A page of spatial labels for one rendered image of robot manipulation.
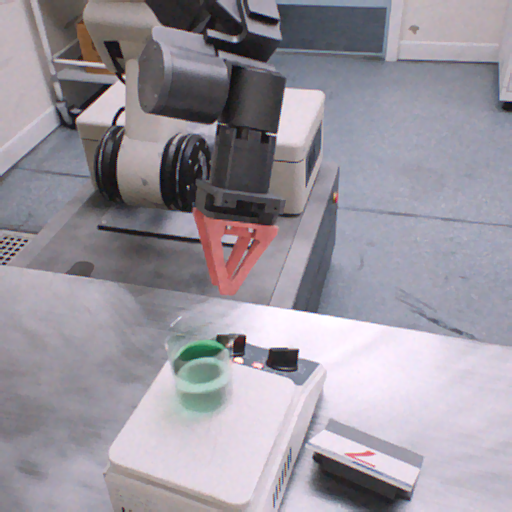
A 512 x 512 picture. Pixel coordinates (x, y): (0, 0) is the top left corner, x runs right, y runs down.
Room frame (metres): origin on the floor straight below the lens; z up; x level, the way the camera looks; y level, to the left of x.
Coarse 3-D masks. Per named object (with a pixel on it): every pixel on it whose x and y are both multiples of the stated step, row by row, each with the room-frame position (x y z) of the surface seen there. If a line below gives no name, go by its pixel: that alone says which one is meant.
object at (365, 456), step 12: (324, 432) 0.34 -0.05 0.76; (324, 444) 0.32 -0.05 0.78; (336, 444) 0.32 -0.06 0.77; (348, 444) 0.33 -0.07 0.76; (348, 456) 0.30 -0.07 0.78; (360, 456) 0.31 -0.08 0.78; (372, 456) 0.31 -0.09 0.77; (384, 456) 0.32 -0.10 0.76; (384, 468) 0.29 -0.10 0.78; (396, 468) 0.30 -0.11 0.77; (408, 468) 0.31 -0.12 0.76; (408, 480) 0.28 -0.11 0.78
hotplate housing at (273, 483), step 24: (312, 384) 0.37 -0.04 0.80; (312, 408) 0.36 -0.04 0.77; (288, 432) 0.31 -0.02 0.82; (288, 456) 0.30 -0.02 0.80; (120, 480) 0.27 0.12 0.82; (144, 480) 0.27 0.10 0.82; (264, 480) 0.26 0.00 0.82; (120, 504) 0.27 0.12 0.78; (144, 504) 0.26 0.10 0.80; (168, 504) 0.25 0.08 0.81; (192, 504) 0.25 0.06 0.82; (216, 504) 0.25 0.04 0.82; (264, 504) 0.25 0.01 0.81
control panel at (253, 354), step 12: (252, 348) 0.43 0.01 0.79; (264, 348) 0.43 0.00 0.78; (252, 360) 0.40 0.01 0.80; (264, 360) 0.40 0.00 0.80; (300, 360) 0.41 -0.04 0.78; (276, 372) 0.38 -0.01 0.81; (288, 372) 0.38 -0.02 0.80; (300, 372) 0.38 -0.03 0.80; (312, 372) 0.39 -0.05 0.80; (300, 384) 0.36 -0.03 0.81
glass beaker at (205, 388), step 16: (176, 320) 0.35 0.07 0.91; (192, 320) 0.36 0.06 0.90; (208, 320) 0.36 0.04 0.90; (224, 320) 0.35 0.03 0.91; (176, 336) 0.35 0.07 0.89; (192, 336) 0.35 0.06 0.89; (208, 336) 0.36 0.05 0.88; (224, 336) 0.35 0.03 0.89; (224, 352) 0.32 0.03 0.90; (176, 368) 0.31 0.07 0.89; (192, 368) 0.31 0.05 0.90; (208, 368) 0.31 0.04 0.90; (224, 368) 0.32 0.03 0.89; (176, 384) 0.32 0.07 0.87; (192, 384) 0.31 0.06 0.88; (208, 384) 0.31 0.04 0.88; (224, 384) 0.32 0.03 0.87; (192, 400) 0.31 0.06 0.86; (208, 400) 0.31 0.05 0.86; (224, 400) 0.31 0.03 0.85; (208, 416) 0.31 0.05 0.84
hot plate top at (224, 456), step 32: (160, 384) 0.35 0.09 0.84; (256, 384) 0.34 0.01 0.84; (288, 384) 0.34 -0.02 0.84; (160, 416) 0.31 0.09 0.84; (192, 416) 0.31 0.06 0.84; (224, 416) 0.31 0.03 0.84; (256, 416) 0.31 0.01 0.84; (128, 448) 0.29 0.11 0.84; (160, 448) 0.28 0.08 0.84; (192, 448) 0.28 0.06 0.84; (224, 448) 0.28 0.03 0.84; (256, 448) 0.28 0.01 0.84; (160, 480) 0.26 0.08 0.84; (192, 480) 0.26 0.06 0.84; (224, 480) 0.25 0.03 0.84; (256, 480) 0.25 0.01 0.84
